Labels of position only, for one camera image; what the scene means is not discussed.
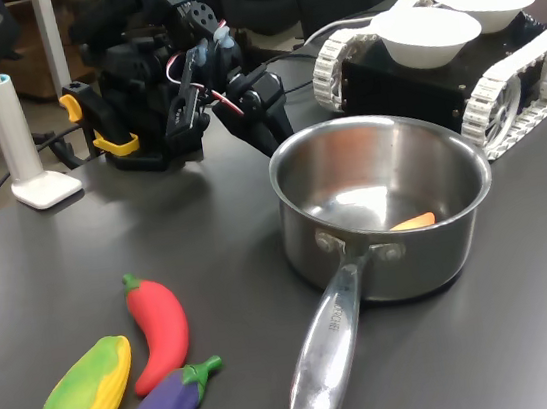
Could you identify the red toy chilli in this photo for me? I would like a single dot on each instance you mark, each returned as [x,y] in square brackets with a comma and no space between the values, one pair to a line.
[161,325]

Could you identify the yellow green toy corn cob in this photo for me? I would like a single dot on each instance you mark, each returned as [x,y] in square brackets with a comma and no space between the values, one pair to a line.
[78,406]

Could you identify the pale grey putty lump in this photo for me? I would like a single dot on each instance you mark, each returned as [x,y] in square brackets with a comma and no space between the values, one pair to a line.
[201,53]
[224,38]

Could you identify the black vehicle with white tracks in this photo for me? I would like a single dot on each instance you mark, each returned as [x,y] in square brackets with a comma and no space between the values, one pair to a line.
[400,92]

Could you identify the black clamp with yellow grips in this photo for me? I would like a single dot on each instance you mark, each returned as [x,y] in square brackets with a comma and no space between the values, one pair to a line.
[100,116]

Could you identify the orange toy carrot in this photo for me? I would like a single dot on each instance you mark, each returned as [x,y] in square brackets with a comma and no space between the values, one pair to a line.
[414,221]

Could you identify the white upright beam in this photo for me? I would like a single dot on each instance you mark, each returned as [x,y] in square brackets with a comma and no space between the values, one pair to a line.
[50,42]

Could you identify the brown wooden cabinet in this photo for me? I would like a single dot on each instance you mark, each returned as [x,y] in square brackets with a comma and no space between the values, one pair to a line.
[29,70]

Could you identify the black gripper camera board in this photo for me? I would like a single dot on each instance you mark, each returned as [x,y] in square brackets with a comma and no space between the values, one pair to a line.
[183,110]

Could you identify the white post with flat foot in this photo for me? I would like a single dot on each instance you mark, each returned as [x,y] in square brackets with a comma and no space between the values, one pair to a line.
[18,142]

